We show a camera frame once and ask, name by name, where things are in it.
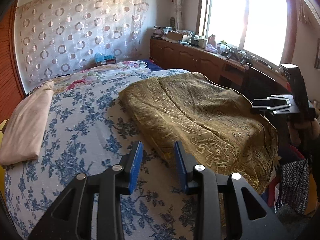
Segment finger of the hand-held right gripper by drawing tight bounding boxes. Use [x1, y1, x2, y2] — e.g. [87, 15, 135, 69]
[252, 94, 293, 107]
[251, 104, 295, 115]

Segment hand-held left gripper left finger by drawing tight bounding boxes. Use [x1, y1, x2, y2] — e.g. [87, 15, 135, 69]
[27, 140, 143, 240]

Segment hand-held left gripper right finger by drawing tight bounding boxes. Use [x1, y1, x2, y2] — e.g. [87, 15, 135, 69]
[174, 140, 292, 240]

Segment gold paisley patterned garment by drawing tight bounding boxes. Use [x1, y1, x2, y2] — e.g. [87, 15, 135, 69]
[119, 72, 279, 195]

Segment black device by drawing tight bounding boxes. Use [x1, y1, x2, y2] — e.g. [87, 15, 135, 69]
[221, 47, 251, 65]

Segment blue floral white bedsheet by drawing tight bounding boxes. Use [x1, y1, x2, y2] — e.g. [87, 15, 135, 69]
[2, 69, 228, 240]

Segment dotted dark cloth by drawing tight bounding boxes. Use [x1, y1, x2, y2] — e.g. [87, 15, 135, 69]
[276, 159, 311, 215]

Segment pink figurine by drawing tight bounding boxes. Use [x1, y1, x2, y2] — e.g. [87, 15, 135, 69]
[205, 34, 218, 53]

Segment window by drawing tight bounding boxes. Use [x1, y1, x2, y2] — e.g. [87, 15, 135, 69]
[196, 0, 298, 68]

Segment pink floral quilt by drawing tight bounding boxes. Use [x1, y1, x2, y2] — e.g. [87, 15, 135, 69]
[51, 60, 155, 85]

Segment long wooden cabinet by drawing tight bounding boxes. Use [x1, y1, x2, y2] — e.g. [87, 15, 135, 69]
[150, 36, 288, 90]

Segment navy blue blanket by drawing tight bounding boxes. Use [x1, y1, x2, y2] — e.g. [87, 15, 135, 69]
[142, 59, 166, 72]

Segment folded pale pink cloth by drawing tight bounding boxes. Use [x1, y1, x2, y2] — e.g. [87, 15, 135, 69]
[0, 80, 55, 166]

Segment cardboard box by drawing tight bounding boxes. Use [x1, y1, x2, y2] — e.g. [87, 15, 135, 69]
[166, 31, 188, 42]

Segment white lace window curtain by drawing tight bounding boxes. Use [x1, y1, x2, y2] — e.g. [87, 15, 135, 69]
[172, 0, 208, 34]

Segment circle patterned sheer curtain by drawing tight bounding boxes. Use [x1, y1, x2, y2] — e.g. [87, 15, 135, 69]
[16, 0, 150, 84]

